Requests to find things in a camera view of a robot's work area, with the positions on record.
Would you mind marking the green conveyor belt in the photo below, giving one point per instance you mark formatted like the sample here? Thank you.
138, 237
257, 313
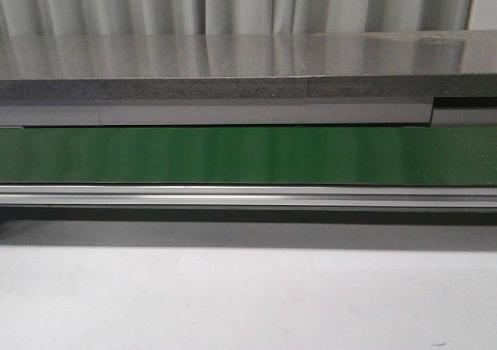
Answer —
432, 156

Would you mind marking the white curtain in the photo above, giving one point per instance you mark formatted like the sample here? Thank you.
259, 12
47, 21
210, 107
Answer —
146, 17

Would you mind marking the aluminium conveyor frame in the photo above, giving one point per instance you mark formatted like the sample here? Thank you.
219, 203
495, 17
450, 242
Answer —
257, 196

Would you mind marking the grey stone counter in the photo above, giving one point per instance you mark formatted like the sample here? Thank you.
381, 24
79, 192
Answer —
413, 78

